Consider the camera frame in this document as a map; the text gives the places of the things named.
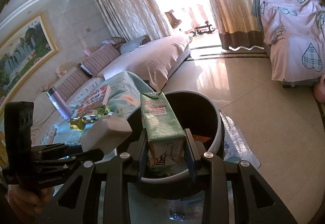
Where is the person's left hand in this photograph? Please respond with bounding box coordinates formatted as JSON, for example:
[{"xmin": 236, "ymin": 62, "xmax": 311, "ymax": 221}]
[{"xmin": 5, "ymin": 185, "xmax": 55, "ymax": 224}]

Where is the beige patterned curtain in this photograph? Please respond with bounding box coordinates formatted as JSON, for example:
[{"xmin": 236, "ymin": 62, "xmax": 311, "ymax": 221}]
[
  {"xmin": 93, "ymin": 0, "xmax": 176, "ymax": 42},
  {"xmin": 192, "ymin": 0, "xmax": 305, "ymax": 50}
]

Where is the grey pillow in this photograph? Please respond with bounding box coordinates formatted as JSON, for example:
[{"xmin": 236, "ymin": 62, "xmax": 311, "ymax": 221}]
[{"xmin": 119, "ymin": 36, "xmax": 150, "ymax": 54}]

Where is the framed landscape painting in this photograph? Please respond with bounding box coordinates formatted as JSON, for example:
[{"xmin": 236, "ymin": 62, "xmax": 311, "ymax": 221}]
[{"xmin": 0, "ymin": 11, "xmax": 59, "ymax": 113}]

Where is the brown wooden stool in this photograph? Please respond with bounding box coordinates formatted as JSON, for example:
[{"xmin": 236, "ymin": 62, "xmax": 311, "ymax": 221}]
[{"xmin": 165, "ymin": 9, "xmax": 182, "ymax": 29}]

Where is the red picture book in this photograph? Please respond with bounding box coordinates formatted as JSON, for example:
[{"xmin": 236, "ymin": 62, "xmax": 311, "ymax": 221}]
[{"xmin": 76, "ymin": 83, "xmax": 112, "ymax": 118}]

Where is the purple thermos bottle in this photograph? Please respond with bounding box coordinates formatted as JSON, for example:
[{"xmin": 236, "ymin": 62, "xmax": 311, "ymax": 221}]
[{"xmin": 46, "ymin": 86, "xmax": 74, "ymax": 120}]

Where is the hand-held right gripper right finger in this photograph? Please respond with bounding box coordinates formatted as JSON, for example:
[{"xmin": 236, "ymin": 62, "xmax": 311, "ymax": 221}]
[{"xmin": 184, "ymin": 129, "xmax": 297, "ymax": 224}]

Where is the pink heart printed blanket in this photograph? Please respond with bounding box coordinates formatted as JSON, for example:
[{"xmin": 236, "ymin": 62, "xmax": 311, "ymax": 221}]
[{"xmin": 252, "ymin": 0, "xmax": 325, "ymax": 82}]

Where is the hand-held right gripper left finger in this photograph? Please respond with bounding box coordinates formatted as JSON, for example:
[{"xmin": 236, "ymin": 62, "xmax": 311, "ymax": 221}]
[{"xmin": 36, "ymin": 141, "xmax": 148, "ymax": 224}]

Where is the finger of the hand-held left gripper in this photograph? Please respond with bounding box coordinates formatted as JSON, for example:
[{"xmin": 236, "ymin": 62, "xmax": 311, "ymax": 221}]
[
  {"xmin": 32, "ymin": 143, "xmax": 83, "ymax": 154},
  {"xmin": 65, "ymin": 149, "xmax": 104, "ymax": 167}
]

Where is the pink covered sofa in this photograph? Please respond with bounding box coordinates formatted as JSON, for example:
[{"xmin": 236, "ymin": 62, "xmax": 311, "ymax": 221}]
[{"xmin": 33, "ymin": 35, "xmax": 192, "ymax": 133}]

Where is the green crumpled wrapper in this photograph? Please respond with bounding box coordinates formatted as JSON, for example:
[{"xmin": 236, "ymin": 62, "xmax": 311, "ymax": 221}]
[{"xmin": 86, "ymin": 107, "xmax": 112, "ymax": 119}]

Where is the green drink carton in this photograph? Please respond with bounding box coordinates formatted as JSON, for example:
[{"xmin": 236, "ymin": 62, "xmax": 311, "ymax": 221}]
[{"xmin": 140, "ymin": 91, "xmax": 187, "ymax": 168}]

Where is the toy train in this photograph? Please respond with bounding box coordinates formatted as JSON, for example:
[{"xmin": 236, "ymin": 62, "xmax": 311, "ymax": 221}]
[{"xmin": 189, "ymin": 21, "xmax": 219, "ymax": 37}]

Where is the striped sofa cushion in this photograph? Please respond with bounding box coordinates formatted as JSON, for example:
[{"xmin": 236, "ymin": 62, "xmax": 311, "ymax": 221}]
[
  {"xmin": 57, "ymin": 68, "xmax": 89, "ymax": 101},
  {"xmin": 81, "ymin": 44, "xmax": 121, "ymax": 76}
]

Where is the small striped pillow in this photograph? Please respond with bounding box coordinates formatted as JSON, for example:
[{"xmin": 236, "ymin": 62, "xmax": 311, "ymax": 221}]
[{"xmin": 102, "ymin": 37, "xmax": 126, "ymax": 48}]

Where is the yellow crumpled wrapper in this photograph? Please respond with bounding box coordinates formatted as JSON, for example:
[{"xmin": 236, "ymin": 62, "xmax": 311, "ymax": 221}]
[{"xmin": 70, "ymin": 116, "xmax": 88, "ymax": 130}]

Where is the white grey foam block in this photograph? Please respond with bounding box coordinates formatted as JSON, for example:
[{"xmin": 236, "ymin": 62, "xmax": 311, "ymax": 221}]
[{"xmin": 81, "ymin": 115, "xmax": 133, "ymax": 155}]

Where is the orange snack wrapper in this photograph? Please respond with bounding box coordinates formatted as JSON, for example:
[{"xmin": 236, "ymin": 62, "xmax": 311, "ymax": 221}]
[{"xmin": 192, "ymin": 134, "xmax": 212, "ymax": 144}]

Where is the black white-rimmed trash bin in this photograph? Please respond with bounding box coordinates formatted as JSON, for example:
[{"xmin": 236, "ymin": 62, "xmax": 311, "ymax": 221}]
[{"xmin": 127, "ymin": 90, "xmax": 225, "ymax": 200}]

